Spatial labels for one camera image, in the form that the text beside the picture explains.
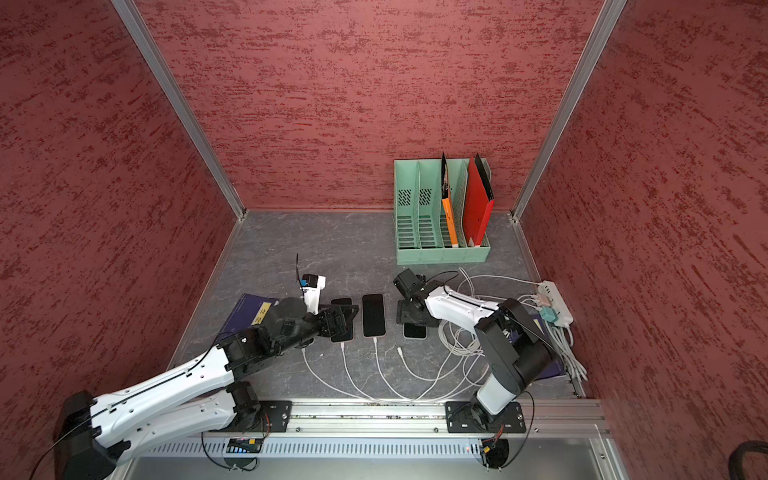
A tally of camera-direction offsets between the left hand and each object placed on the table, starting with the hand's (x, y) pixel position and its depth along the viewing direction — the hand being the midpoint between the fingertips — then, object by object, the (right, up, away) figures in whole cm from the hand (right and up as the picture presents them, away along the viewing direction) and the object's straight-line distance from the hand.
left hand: (345, 314), depth 75 cm
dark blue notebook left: (-33, -3, +18) cm, 38 cm away
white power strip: (+65, -1, +19) cm, 68 cm away
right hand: (+18, -7, +16) cm, 25 cm away
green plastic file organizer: (+24, +22, +38) cm, 50 cm away
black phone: (-1, -10, +13) cm, 17 cm away
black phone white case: (+18, -8, +11) cm, 22 cm away
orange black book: (+28, +30, +10) cm, 42 cm away
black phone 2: (+6, -5, +18) cm, 20 cm away
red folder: (+38, +29, +13) cm, 49 cm away
